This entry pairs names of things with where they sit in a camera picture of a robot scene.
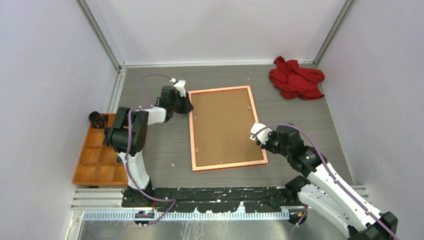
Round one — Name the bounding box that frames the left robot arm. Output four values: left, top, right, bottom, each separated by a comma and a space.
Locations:
105, 81, 194, 207

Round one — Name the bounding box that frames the red picture frame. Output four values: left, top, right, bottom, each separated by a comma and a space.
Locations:
188, 85, 268, 172

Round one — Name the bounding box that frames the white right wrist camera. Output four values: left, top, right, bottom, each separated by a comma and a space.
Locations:
249, 122, 273, 145

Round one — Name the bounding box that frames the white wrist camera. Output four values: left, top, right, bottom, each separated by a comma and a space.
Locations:
169, 78, 187, 97
249, 122, 273, 145

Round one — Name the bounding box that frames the red cloth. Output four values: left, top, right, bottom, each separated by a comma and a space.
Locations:
269, 56, 325, 101

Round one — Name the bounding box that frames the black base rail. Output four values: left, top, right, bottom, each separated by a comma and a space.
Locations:
121, 186, 303, 213

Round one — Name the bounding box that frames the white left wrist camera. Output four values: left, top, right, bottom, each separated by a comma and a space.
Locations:
169, 78, 187, 97

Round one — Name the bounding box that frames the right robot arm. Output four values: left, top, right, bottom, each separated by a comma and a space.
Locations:
250, 123, 398, 240

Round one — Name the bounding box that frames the wooden compartment tray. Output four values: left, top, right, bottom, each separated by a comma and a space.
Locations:
72, 125, 128, 187

